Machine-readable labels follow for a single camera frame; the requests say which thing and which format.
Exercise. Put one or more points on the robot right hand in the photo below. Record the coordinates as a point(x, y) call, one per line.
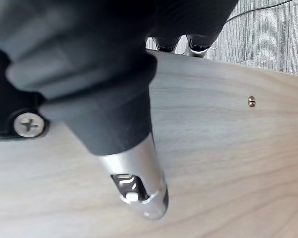
point(89, 62)

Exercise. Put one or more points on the wood cabinet door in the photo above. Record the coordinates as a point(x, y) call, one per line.
point(226, 161)

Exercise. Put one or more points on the brass screw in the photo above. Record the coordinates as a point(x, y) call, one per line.
point(251, 101)

